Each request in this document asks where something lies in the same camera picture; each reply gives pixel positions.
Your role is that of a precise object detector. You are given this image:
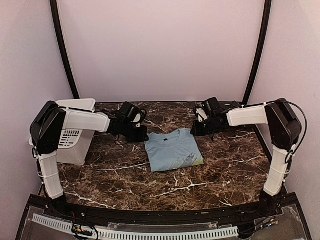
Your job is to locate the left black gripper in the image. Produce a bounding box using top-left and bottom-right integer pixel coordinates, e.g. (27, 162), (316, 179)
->
(121, 121), (149, 143)

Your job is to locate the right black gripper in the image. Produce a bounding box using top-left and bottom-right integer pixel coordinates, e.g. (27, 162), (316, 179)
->
(191, 116), (217, 136)

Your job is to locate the black pinstriped shirt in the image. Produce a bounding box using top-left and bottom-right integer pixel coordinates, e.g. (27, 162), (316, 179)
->
(219, 101), (242, 109)

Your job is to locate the light blue garment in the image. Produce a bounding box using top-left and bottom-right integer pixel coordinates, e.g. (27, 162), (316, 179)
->
(145, 128), (204, 173)

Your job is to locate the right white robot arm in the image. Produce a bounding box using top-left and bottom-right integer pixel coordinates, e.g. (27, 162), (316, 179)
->
(190, 97), (307, 197)

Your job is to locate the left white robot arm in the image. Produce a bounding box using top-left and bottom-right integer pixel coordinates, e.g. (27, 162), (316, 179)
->
(29, 99), (149, 218)

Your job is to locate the white plastic laundry bin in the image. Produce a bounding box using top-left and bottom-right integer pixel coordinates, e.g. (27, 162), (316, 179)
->
(28, 97), (97, 166)

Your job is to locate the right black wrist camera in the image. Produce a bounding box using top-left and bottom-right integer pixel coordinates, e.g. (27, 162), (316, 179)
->
(201, 97), (223, 117)

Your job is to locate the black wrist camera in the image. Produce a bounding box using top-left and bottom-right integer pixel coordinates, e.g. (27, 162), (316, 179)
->
(201, 97), (223, 117)
(117, 102), (140, 122)

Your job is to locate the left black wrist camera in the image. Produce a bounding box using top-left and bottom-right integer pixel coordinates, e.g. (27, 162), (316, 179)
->
(117, 102), (140, 122)

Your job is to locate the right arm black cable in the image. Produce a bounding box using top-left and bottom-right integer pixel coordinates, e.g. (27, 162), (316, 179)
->
(277, 99), (308, 163)

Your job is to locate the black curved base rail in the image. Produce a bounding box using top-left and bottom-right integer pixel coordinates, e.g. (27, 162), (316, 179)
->
(14, 193), (312, 240)

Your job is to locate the white slotted cable duct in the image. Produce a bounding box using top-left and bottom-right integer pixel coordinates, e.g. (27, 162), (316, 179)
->
(32, 214), (239, 240)

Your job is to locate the right black frame post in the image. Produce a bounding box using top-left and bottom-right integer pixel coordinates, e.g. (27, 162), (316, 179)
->
(242, 0), (272, 105)

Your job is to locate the black frame post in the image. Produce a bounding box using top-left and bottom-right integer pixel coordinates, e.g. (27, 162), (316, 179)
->
(242, 0), (272, 105)
(49, 0), (80, 99)

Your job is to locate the left black frame post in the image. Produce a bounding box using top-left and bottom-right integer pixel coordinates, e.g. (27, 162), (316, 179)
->
(49, 0), (80, 99)

